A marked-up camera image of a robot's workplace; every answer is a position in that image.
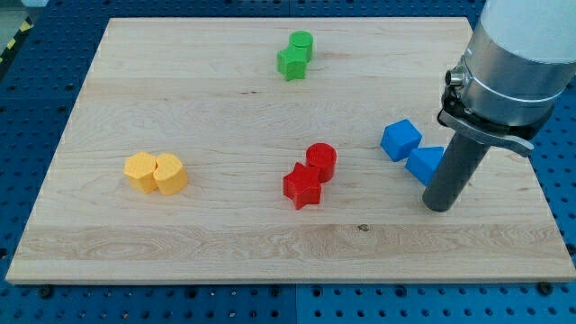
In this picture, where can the red cylinder block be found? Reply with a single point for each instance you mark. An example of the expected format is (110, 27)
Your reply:
(324, 157)

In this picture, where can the light wooden board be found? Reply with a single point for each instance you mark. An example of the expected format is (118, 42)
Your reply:
(209, 92)

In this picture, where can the blue cube block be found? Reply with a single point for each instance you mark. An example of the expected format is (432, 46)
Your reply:
(399, 139)

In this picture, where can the blue triangular block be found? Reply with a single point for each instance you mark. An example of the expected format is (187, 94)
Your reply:
(423, 162)

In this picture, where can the green cylinder block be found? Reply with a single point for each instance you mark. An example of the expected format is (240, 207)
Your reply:
(302, 40)

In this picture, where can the yellow hexagon block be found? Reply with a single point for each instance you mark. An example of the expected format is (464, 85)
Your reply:
(139, 170)

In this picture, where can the red star block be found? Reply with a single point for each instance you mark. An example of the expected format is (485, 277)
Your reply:
(302, 185)

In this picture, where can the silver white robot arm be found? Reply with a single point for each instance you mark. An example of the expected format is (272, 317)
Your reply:
(519, 60)

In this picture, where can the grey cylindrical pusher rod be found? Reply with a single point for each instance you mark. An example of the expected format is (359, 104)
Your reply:
(461, 158)

